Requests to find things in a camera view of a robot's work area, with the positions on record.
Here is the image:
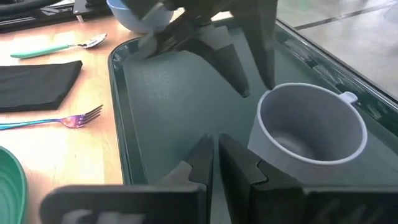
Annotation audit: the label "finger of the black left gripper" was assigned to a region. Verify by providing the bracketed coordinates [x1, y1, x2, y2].
[231, 0, 279, 91]
[178, 24, 251, 98]

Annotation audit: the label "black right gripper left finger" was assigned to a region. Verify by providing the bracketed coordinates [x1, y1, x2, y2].
[40, 133, 215, 224]

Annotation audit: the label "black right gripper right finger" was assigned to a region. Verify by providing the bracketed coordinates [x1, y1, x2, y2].
[219, 134, 398, 224]

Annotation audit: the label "light blue bowl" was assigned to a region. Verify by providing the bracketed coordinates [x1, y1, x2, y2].
[106, 0, 175, 34]

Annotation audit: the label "grey mug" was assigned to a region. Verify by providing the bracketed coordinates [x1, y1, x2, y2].
[248, 82, 368, 184]

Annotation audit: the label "iridescent metal fork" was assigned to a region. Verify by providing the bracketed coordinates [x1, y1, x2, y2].
[0, 105, 104, 131]

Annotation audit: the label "green ridged plate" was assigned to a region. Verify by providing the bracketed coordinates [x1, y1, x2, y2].
[0, 146, 29, 224]

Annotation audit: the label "teal-handled metal spoon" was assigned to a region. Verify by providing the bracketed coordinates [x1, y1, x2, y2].
[10, 33, 108, 59]

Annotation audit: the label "black napkin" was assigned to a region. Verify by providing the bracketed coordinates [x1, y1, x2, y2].
[0, 60, 83, 113]

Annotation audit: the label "dark green tray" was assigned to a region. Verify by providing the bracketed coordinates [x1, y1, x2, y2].
[108, 17, 398, 224]

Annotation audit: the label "black table frame rail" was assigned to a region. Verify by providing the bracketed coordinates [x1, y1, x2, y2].
[0, 6, 113, 34]

